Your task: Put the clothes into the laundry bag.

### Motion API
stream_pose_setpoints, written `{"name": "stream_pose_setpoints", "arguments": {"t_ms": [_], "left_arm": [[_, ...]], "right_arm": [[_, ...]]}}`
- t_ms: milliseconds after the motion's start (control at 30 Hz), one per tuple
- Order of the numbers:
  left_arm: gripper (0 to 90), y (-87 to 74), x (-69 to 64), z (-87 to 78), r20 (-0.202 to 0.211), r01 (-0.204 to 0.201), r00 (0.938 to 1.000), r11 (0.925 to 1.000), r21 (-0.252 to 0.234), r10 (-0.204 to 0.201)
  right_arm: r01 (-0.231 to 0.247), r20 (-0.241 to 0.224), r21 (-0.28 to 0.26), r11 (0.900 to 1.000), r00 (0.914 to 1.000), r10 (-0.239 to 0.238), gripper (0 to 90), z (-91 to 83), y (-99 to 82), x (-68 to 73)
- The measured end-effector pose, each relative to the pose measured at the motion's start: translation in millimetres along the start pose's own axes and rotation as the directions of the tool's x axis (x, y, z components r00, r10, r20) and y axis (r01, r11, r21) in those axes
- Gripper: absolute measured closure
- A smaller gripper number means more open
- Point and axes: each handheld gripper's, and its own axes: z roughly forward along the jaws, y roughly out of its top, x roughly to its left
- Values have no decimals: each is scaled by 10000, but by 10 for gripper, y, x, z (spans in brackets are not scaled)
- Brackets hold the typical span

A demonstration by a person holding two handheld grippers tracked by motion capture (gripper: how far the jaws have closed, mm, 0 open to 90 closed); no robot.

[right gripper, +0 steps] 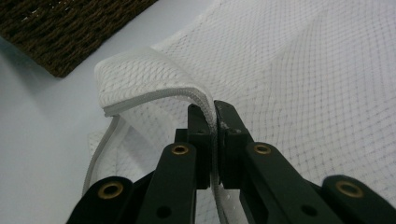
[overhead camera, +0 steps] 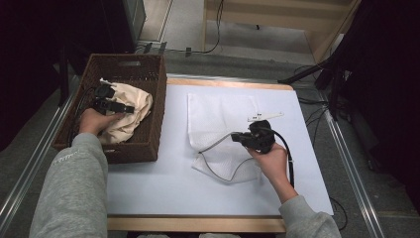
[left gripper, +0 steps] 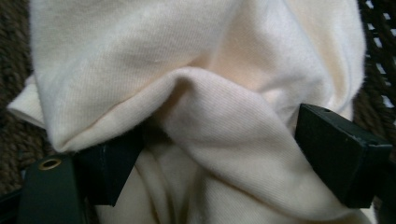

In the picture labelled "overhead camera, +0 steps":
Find person's grey clothing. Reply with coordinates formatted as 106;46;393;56
137;232;241;238

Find brown wicker basket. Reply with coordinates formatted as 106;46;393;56
51;54;167;166

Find cream cloth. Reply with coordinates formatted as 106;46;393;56
98;77;155;146

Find metal floor rail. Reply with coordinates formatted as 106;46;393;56
321;108;385;238
0;74;83;232

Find white mesh laundry bag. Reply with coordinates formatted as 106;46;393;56
186;92;265;184

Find person's left hand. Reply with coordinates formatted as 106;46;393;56
78;108;125;137

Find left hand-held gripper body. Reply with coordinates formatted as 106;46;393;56
92;77;128;115

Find person's right hand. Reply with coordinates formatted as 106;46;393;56
247;142;295;190

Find right hand-held gripper black cable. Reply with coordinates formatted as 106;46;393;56
263;127;295;188

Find black floor cables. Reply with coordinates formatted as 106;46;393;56
296;63;331;147

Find dark grey cabinet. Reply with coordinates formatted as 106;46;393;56
98;0;147;54

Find white board mat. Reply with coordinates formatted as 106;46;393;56
106;83;335;216

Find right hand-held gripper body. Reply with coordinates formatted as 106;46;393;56
242;111;285;155

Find light wooden shelf unit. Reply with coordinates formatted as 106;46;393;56
202;0;363;63

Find black tripod stand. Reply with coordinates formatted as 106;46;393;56
276;56;348;120

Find thin black hanging cable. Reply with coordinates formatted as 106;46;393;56
164;0;226;56

